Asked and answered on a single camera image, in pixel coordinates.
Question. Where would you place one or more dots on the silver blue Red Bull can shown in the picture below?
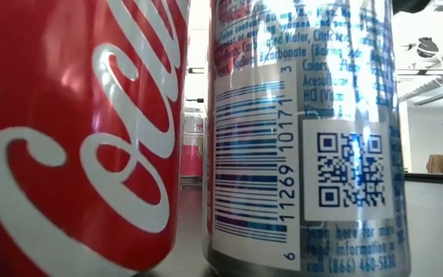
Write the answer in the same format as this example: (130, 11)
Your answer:
(283, 154)

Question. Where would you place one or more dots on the Spindrift raspberry lime can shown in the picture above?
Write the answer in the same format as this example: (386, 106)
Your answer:
(192, 154)

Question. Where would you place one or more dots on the black round ceiling fixture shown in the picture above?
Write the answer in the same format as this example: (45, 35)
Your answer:
(427, 48)

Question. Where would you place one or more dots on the tan chair backrest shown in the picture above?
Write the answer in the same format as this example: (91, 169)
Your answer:
(437, 163)

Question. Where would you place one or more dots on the red Coca-Cola can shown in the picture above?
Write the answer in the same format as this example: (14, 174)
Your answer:
(71, 134)

